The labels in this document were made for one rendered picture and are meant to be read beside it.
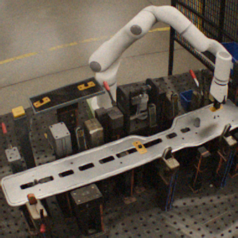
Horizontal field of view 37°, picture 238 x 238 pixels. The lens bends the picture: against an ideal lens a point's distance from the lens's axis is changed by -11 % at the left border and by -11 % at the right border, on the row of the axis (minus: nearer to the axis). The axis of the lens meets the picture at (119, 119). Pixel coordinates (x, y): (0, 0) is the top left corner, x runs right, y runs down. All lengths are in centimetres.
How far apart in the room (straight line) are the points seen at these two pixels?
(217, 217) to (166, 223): 29
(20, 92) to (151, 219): 242
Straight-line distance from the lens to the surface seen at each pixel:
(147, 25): 183
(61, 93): 193
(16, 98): 392
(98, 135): 185
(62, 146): 181
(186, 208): 201
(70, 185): 171
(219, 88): 191
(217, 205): 205
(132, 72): 411
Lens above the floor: 232
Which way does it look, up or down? 41 degrees down
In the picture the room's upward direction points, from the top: straight up
